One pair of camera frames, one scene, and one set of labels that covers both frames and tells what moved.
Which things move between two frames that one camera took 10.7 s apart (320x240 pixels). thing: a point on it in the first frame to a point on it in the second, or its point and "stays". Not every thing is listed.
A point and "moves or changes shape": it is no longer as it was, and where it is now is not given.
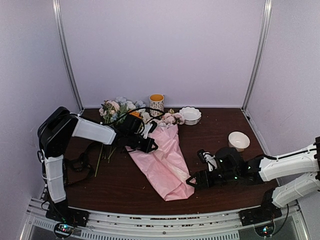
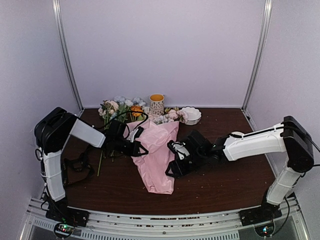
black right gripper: (199, 176) to (178, 171)
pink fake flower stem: (171, 118) moves or changes shape
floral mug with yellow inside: (156, 101) stays
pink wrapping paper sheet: (165, 166) moves or changes shape
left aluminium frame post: (58, 23) stays
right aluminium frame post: (260, 54) stays
